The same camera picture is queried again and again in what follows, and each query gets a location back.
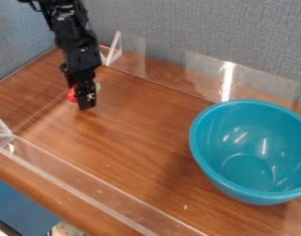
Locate blue plastic bowl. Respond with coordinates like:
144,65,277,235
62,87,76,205
188,100,301,206

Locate clear acrylic back barrier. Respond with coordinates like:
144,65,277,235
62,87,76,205
100,31,301,105

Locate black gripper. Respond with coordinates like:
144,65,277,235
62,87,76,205
58,38,102,111

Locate clear acrylic barrier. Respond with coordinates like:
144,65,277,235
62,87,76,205
100,31,301,105
0,118,208,236

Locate red strawberry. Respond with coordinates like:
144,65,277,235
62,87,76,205
66,81,102,104

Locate clear acrylic front barrier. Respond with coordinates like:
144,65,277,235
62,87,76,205
0,118,208,236

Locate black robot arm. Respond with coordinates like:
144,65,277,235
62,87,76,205
17,0,102,110

